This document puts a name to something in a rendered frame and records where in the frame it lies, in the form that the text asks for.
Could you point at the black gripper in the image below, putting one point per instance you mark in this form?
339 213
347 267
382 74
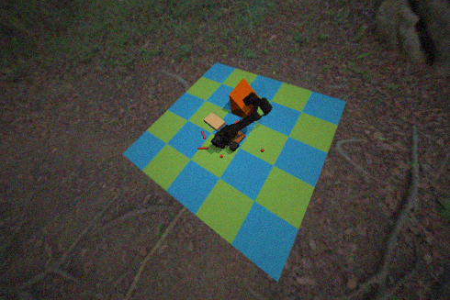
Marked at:
233 146

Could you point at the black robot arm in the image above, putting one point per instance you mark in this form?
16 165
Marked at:
229 132

